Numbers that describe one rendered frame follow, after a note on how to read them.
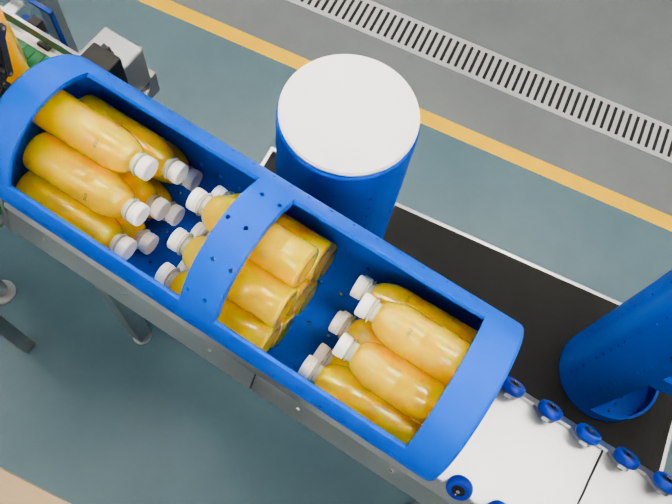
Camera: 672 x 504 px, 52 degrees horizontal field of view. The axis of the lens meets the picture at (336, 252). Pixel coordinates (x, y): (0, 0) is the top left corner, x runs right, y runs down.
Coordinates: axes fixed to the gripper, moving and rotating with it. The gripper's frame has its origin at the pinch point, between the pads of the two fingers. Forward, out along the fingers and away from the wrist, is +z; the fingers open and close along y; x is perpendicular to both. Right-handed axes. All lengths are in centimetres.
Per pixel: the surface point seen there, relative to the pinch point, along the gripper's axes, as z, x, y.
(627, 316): 56, 120, -56
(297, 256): -4, 57, -3
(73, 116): -4.0, 14.1, -2.8
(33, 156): 0.8, 10.8, 5.0
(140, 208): 2.0, 30.1, 2.3
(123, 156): -2.8, 24.4, -2.0
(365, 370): 1, 74, 5
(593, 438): 18, 113, -11
